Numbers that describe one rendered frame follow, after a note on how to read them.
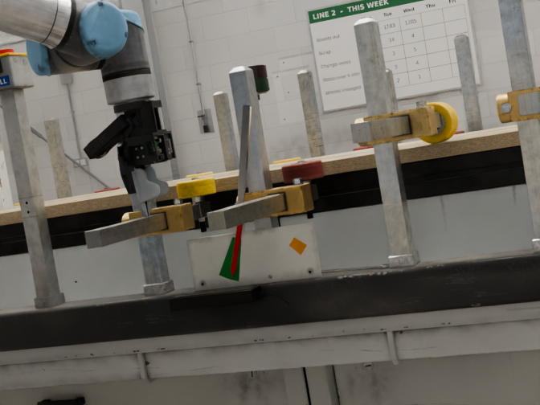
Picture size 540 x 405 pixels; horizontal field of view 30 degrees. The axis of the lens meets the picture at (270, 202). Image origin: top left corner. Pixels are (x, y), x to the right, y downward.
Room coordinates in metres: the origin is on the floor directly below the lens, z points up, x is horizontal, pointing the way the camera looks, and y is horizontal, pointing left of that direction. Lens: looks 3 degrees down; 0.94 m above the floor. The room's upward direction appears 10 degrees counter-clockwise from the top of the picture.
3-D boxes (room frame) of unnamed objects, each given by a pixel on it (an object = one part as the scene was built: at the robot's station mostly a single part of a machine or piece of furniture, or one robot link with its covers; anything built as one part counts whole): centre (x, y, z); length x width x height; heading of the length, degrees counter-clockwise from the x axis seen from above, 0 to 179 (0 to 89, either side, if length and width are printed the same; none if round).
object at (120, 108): (1.87, 0.21, 1.01); 0.09 x 0.08 x 0.12; 67
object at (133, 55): (1.87, 0.23, 1.18); 0.10 x 0.09 x 0.12; 125
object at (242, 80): (1.87, 0.01, 0.86); 0.03 x 0.03 x 0.48; 67
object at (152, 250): (1.97, 0.24, 0.89); 0.03 x 0.03 x 0.48; 67
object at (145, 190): (1.86, 0.22, 0.90); 0.06 x 0.03 x 0.09; 67
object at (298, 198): (1.87, -0.01, 0.85); 0.13 x 0.06 x 0.05; 67
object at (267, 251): (1.86, 0.05, 0.75); 0.26 x 0.01 x 0.10; 67
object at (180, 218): (1.96, 0.22, 0.84); 0.13 x 0.06 x 0.05; 67
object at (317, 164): (1.97, -0.07, 0.85); 0.08 x 0.08 x 0.11
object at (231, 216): (1.79, 0.00, 0.84); 0.43 x 0.03 x 0.04; 157
